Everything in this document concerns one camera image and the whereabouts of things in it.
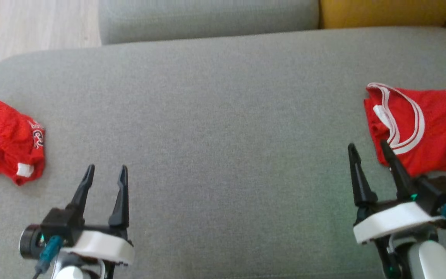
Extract yellow sofa back cushion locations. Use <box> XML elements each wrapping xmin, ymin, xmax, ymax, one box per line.
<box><xmin>319</xmin><ymin>0</ymin><xmax>446</xmax><ymax>30</ymax></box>

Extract left black cable teal connector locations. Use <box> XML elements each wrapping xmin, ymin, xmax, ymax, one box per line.
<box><xmin>33</xmin><ymin>235</ymin><xmax>65</xmax><ymax>279</ymax></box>

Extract red white basketball jersey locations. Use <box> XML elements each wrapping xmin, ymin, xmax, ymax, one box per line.
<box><xmin>364</xmin><ymin>82</ymin><xmax>446</xmax><ymax>177</ymax></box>

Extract large grey sofa chaise seat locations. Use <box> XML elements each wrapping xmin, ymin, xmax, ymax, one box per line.
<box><xmin>0</xmin><ymin>26</ymin><xmax>446</xmax><ymax>279</ymax></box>

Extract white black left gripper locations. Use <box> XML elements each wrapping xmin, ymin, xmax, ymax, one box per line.
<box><xmin>41</xmin><ymin>164</ymin><xmax>135</xmax><ymax>268</ymax></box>

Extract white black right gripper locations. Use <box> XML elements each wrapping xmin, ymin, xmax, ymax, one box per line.
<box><xmin>347</xmin><ymin>140</ymin><xmax>446</xmax><ymax>245</ymax></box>

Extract red mesh basketball shorts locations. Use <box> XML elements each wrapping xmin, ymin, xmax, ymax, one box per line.
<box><xmin>0</xmin><ymin>97</ymin><xmax>46</xmax><ymax>186</ymax></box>

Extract grey sofa seat cushion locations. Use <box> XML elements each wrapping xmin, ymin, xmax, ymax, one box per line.
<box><xmin>98</xmin><ymin>0</ymin><xmax>320</xmax><ymax>45</ymax></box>

